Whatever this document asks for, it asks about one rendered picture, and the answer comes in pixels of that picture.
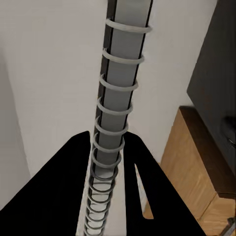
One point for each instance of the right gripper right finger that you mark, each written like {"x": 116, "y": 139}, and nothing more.
{"x": 171, "y": 215}

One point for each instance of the cabinet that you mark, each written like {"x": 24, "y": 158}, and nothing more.
{"x": 197, "y": 169}

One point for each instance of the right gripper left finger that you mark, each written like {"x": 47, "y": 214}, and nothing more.
{"x": 49, "y": 204}

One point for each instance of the notebook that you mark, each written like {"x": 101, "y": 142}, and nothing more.
{"x": 125, "y": 28}

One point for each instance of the desk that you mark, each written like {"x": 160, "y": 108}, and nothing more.
{"x": 212, "y": 87}

